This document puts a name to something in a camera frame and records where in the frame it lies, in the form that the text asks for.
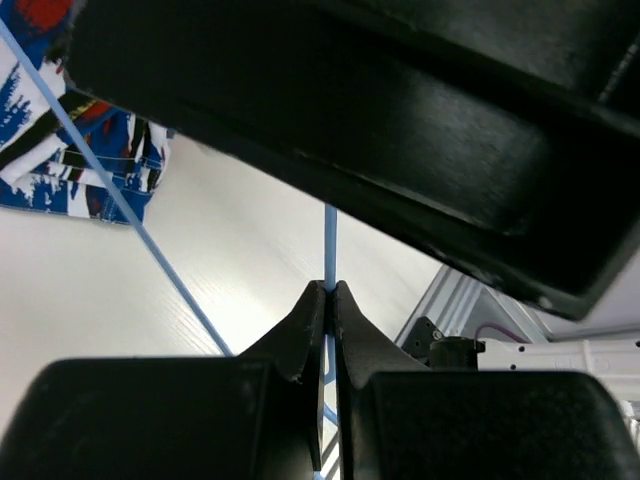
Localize blue white patterned shorts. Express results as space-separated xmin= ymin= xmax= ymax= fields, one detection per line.
xmin=0 ymin=0 xmax=176 ymax=226

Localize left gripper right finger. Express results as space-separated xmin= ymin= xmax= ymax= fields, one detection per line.
xmin=332 ymin=282 xmax=639 ymax=479

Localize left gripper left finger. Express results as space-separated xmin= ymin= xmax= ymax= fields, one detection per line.
xmin=1 ymin=281 xmax=325 ymax=479

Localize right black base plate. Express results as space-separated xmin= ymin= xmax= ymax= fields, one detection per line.
xmin=396 ymin=316 xmax=445 ymax=367

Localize aluminium mounting rail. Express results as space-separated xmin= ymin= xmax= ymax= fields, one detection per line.
xmin=395 ymin=266 xmax=550 ymax=343

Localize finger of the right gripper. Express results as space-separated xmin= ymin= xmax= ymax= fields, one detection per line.
xmin=65 ymin=1 xmax=639 ymax=320

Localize light blue wire hanger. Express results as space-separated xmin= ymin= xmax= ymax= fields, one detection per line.
xmin=0 ymin=19 xmax=341 ymax=480

